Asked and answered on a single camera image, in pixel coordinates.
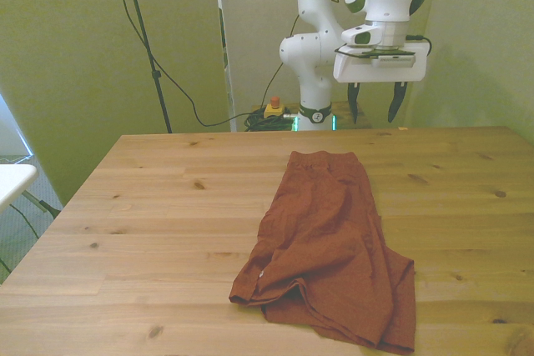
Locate white side table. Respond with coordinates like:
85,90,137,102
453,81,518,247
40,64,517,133
0,163,63,220

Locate coiled black cable bundle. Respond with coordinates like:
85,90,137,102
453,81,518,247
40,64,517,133
243,108,300,132

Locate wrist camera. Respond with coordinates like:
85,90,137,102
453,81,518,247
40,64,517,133
335,43,417,68

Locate yellow emergency stop button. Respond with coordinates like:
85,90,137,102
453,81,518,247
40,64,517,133
263,96,289,120

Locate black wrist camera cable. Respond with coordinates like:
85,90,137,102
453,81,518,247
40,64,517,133
287,0,433,57

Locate black tripod pole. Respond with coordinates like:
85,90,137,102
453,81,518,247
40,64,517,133
118,0,174,134

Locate white panel edge strip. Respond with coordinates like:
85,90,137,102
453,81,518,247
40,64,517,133
212,0,238,132

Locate dark red fabric shorts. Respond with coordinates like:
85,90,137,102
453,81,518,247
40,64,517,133
229,150,417,356

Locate black tripod camera cable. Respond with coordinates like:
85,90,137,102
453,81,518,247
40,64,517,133
106,0,268,128

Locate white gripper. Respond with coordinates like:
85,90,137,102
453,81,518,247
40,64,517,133
332,41,429,125

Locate thin black stop-button cable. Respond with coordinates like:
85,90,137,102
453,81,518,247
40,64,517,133
261,13,301,108

